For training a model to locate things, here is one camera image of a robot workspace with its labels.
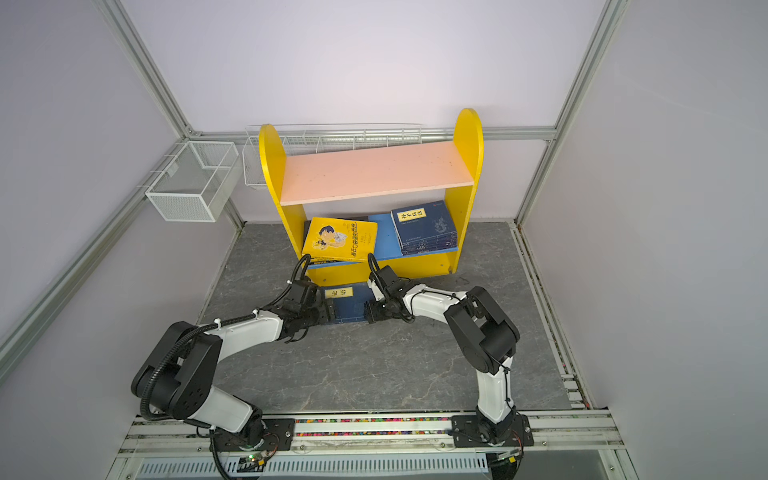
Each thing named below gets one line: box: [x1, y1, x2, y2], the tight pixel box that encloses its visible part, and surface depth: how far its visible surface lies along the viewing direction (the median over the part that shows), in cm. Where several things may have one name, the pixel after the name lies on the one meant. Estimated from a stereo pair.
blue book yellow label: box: [321, 282, 376, 323], surface depth 100 cm
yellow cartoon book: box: [301, 217, 378, 261], surface depth 91 cm
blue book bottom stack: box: [391, 200, 458, 255], surface depth 95 cm
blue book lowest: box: [397, 230, 459, 258], surface depth 95 cm
